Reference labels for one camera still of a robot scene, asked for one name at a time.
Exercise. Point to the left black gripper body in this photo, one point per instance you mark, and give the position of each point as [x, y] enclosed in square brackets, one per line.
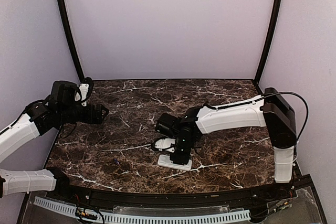
[88, 117]

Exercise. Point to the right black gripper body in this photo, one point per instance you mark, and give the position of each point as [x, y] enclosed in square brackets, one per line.
[184, 157]

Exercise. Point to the white remote control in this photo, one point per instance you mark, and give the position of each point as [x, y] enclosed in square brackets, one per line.
[164, 161]

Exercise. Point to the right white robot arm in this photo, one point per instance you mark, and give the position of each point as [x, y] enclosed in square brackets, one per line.
[269, 110]

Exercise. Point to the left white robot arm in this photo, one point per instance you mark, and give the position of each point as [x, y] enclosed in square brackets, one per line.
[66, 104]

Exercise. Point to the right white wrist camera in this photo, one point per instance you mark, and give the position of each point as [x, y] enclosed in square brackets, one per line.
[163, 144]

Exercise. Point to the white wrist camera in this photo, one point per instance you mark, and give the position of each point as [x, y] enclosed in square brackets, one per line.
[84, 91]
[163, 144]

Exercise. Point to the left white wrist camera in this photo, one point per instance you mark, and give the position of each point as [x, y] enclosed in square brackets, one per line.
[84, 91]

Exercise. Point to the black front frame rail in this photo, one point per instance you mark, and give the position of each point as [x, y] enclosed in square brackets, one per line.
[254, 196]

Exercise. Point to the white slotted cable duct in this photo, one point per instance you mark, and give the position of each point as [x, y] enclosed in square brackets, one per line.
[144, 215]

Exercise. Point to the left black frame post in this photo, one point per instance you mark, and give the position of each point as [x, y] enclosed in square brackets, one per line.
[70, 39]

